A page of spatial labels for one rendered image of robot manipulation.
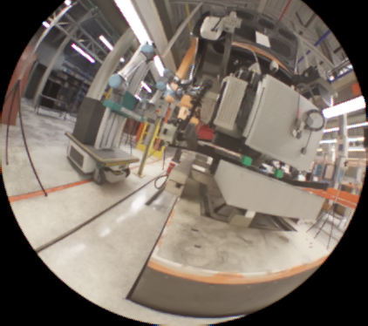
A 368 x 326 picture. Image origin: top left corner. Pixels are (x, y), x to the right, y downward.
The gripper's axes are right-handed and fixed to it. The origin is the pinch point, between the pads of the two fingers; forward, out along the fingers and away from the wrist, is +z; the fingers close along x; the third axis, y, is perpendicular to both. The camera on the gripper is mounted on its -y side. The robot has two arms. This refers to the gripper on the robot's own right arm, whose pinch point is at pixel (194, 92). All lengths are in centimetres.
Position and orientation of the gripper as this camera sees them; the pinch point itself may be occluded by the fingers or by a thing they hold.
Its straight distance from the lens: 122.6
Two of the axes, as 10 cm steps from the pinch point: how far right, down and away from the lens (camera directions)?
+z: 7.3, 4.2, 5.4
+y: -5.5, -1.0, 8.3
